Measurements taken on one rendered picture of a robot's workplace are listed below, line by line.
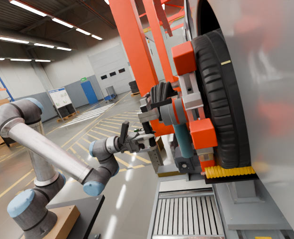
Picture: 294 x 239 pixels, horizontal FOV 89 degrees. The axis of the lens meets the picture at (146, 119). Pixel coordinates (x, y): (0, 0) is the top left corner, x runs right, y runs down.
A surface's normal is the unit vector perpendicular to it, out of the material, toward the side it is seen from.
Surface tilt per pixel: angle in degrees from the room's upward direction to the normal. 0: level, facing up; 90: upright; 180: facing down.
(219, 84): 63
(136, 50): 90
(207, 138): 90
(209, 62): 48
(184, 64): 125
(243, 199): 0
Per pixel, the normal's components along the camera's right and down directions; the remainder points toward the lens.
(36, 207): 0.92, -0.21
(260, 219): -0.32, -0.90
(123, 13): -0.21, 0.37
